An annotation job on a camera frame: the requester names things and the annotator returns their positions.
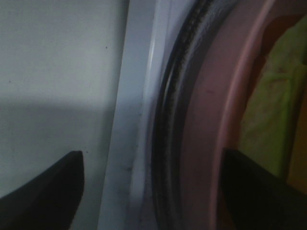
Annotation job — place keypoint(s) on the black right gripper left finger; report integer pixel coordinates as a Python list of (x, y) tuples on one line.
[(49, 201)]

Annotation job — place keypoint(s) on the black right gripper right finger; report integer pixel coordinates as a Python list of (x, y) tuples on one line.
[(258, 200)]

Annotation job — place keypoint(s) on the white bread sandwich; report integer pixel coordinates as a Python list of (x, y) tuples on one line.
[(273, 128)]

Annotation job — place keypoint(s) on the pink round plate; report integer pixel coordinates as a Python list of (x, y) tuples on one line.
[(217, 103)]

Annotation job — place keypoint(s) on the white microwave oven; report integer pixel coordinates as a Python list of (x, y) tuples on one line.
[(151, 30)]

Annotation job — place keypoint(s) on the glass microwave turntable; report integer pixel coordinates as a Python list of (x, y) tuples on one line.
[(191, 46)]

